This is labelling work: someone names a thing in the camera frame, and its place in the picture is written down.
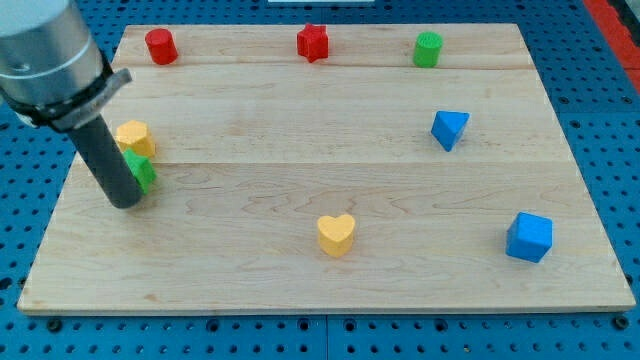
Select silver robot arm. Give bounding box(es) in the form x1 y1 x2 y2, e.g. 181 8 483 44
1 0 132 132

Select yellow hexagon block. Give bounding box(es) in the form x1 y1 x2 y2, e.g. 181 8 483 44
115 120 156 157

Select wooden board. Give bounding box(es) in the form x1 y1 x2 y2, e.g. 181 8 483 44
17 23 635 316

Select yellow heart block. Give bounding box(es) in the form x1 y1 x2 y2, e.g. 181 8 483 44
317 214 356 258

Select blue triangle block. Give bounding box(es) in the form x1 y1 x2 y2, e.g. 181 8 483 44
431 111 470 152

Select red star block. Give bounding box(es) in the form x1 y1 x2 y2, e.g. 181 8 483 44
296 23 329 63

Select green cylinder block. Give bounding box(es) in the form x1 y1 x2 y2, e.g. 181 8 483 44
413 32 443 68

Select green star block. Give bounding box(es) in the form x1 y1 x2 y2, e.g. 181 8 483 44
123 149 157 194

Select red cylinder block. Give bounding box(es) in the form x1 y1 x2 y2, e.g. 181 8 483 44
145 28 178 65

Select blue cube block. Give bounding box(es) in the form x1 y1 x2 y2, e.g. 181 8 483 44
505 212 553 263

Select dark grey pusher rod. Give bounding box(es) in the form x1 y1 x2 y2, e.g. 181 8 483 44
68 116 143 209

